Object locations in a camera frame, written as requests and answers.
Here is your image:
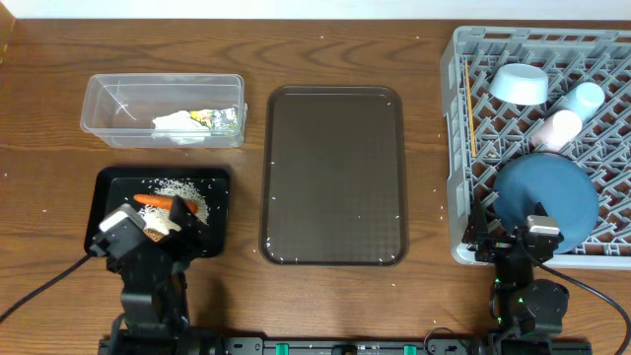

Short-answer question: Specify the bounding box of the white tissue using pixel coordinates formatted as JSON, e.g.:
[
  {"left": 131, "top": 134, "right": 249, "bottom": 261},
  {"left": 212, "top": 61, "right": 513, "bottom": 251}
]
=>
[{"left": 151, "top": 110, "right": 210, "bottom": 145}]

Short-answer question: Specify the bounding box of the dark blue plate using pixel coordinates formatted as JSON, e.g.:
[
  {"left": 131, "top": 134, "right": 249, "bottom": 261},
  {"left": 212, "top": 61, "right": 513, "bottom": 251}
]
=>
[{"left": 493, "top": 153, "right": 599, "bottom": 253}]

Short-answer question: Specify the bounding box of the green pandan cake wrapper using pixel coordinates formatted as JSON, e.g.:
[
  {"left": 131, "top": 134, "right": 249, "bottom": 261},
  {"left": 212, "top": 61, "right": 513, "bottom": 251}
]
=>
[{"left": 189, "top": 109, "right": 215, "bottom": 129}]

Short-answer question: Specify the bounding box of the aluminium foil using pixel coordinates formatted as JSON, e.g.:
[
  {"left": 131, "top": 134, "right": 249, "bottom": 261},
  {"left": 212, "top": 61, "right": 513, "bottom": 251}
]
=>
[{"left": 211, "top": 107, "right": 238, "bottom": 131}]

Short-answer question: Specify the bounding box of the grey dishwasher rack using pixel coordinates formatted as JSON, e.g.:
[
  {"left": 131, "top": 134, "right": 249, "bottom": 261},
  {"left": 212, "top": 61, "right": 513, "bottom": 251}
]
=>
[{"left": 441, "top": 27, "right": 630, "bottom": 270}]

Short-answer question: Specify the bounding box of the pink cup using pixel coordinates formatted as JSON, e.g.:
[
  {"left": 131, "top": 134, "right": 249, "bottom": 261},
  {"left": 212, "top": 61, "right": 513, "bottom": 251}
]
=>
[{"left": 531, "top": 109, "right": 583, "bottom": 153}]

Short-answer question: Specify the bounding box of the light blue bowl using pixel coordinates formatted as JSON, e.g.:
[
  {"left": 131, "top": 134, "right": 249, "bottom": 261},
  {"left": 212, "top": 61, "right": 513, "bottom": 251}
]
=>
[{"left": 488, "top": 63, "right": 548, "bottom": 106}]

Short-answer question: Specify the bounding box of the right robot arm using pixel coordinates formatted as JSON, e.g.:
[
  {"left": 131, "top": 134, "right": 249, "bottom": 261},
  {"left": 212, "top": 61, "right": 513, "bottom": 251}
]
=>
[{"left": 462, "top": 199, "right": 569, "bottom": 354}]

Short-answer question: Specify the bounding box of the clear plastic container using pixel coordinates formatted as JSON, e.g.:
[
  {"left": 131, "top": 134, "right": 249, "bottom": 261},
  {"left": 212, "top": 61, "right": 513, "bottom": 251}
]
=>
[{"left": 80, "top": 73, "right": 247, "bottom": 149}]

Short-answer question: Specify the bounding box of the orange carrot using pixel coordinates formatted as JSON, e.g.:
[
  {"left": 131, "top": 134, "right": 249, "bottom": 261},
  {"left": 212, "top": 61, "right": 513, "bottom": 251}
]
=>
[{"left": 133, "top": 194, "right": 198, "bottom": 213}]

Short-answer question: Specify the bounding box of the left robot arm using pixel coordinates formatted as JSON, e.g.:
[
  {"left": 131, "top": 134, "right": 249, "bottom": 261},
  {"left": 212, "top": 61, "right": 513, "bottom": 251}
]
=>
[{"left": 90, "top": 196, "right": 203, "bottom": 354}]

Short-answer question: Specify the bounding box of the brown serving tray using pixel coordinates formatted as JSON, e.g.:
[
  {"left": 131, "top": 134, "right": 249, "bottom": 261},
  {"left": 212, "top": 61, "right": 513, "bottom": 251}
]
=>
[{"left": 259, "top": 85, "right": 409, "bottom": 267}]

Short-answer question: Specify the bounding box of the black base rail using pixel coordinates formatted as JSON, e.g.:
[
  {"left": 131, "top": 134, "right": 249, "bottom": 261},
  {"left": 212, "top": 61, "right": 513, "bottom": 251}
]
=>
[{"left": 97, "top": 336, "right": 593, "bottom": 355}]

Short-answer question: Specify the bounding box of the pile of white rice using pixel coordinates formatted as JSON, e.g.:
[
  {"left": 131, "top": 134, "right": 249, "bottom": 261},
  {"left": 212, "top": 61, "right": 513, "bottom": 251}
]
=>
[{"left": 133, "top": 179, "right": 209, "bottom": 235}]

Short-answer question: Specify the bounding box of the light blue cup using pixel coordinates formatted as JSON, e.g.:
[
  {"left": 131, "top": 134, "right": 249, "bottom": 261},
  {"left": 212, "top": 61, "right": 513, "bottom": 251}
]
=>
[{"left": 560, "top": 82, "right": 605, "bottom": 122}]

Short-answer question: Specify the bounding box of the brown mushroom food scrap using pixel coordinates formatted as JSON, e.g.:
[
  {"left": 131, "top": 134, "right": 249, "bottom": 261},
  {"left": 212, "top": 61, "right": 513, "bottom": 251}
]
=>
[{"left": 144, "top": 229, "right": 166, "bottom": 242}]

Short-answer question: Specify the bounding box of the black plastic tray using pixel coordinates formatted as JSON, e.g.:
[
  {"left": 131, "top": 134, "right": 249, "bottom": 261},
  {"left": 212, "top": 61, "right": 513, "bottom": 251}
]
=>
[{"left": 84, "top": 166, "right": 230, "bottom": 253}]

